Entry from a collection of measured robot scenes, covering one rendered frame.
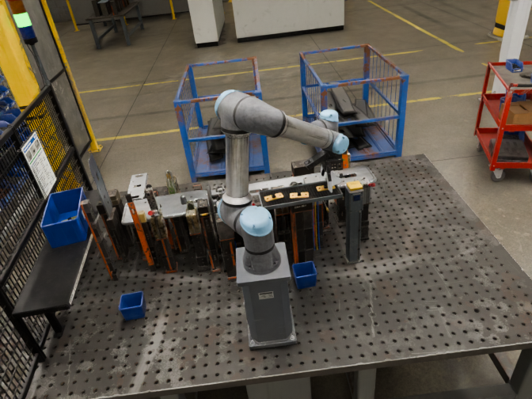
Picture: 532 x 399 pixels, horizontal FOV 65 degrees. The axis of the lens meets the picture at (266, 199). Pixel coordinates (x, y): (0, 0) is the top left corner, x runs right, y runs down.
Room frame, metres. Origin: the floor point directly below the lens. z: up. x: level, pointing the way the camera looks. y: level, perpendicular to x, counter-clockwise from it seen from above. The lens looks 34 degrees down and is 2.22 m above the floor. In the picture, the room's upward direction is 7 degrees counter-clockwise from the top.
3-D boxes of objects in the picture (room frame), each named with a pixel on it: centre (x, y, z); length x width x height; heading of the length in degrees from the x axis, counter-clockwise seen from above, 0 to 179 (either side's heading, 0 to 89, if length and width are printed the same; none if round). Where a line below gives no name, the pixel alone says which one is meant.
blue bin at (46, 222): (1.74, 0.99, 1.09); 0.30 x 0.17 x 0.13; 12
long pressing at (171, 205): (1.92, 0.08, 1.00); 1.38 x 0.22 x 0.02; 95
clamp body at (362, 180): (1.80, -0.50, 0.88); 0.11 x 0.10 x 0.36; 5
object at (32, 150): (1.93, 1.12, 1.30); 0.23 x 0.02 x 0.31; 5
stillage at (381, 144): (4.20, -0.98, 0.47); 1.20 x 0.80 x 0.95; 2
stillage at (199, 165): (4.23, 0.32, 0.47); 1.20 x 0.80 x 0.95; 179
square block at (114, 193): (1.98, 0.85, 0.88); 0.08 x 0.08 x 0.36; 5
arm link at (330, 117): (1.62, -0.30, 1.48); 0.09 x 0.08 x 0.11; 123
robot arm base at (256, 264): (1.24, 0.04, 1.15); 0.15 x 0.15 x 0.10
